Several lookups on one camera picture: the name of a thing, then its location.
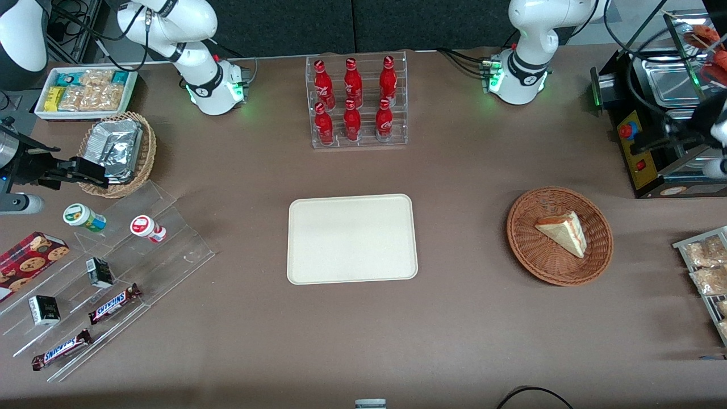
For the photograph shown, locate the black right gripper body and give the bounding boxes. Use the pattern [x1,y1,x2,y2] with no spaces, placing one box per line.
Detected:
[10,132,64,186]

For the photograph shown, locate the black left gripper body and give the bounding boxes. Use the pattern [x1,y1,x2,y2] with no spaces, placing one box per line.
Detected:
[679,91,727,149]

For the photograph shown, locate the triangular sandwich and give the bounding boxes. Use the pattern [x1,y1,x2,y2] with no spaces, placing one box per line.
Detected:
[534,211,587,258]

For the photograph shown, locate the white snack tray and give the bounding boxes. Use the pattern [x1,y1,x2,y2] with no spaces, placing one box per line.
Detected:
[34,67,139,121]

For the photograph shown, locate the light tan wicker basket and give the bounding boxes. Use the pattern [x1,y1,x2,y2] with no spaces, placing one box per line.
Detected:
[77,111,157,198]

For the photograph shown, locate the brown round wicker basket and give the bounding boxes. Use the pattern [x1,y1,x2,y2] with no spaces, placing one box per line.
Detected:
[507,187,614,286]

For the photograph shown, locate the cream plastic tray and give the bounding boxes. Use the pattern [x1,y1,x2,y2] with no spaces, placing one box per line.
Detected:
[287,194,419,285]

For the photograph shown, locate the black food warmer cabinet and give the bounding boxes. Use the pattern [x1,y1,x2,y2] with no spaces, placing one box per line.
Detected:
[590,9,727,199]

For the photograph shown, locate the silver foil packets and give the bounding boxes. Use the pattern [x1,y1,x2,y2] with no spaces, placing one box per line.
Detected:
[85,119,143,184]

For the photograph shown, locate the green lidded yoghurt cup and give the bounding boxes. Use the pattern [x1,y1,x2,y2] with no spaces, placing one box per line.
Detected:
[62,203,107,233]

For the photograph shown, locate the orange skewered food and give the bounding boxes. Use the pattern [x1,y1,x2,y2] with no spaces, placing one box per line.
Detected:
[684,24,723,49]
[701,49,727,87]

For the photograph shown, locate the clear rice cracker bag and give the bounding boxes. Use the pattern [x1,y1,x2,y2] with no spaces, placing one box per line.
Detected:
[80,69,115,87]
[83,84,124,112]
[59,85,86,112]

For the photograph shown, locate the red lidded yoghurt cup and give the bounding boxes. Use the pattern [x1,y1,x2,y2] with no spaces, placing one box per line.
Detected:
[130,215,167,244]

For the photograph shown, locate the red tartan cookie box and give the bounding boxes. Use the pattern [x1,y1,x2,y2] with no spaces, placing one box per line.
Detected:
[0,231,70,302]

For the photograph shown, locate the small black drink carton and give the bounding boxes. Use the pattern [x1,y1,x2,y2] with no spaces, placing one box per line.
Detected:
[86,257,115,289]
[28,295,61,326]

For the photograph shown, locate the clear acrylic stepped display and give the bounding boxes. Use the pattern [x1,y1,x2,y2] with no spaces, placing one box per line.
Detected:
[0,181,216,382]

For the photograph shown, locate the Snickers chocolate bar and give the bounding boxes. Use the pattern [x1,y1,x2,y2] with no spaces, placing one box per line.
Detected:
[31,329,93,371]
[88,283,143,325]

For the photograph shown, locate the red cola bottle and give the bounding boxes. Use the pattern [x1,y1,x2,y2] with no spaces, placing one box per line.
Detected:
[314,102,335,145]
[379,55,398,106]
[344,58,363,108]
[314,60,335,110]
[375,98,394,141]
[343,99,362,143]

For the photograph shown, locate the clear acrylic bottle rack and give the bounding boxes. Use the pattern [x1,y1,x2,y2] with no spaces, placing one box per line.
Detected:
[306,51,408,149]

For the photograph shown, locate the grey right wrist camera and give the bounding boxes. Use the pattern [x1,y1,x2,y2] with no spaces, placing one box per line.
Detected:
[0,193,44,215]

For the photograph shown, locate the grey wire rack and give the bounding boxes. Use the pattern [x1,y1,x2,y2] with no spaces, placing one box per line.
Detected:
[673,226,727,347]

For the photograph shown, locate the black cable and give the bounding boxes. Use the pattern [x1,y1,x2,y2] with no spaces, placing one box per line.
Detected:
[436,47,491,76]
[497,386,574,409]
[48,0,152,73]
[601,0,727,117]

